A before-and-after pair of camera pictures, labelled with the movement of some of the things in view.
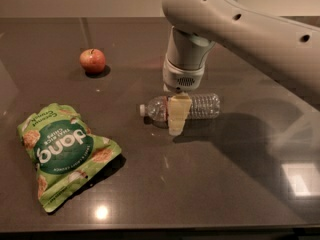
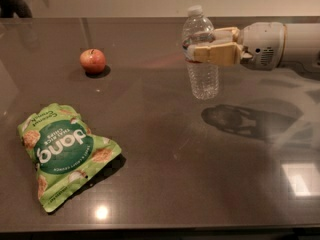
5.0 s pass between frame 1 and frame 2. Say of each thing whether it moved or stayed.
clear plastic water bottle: moved
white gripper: moved
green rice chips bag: stayed
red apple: stayed
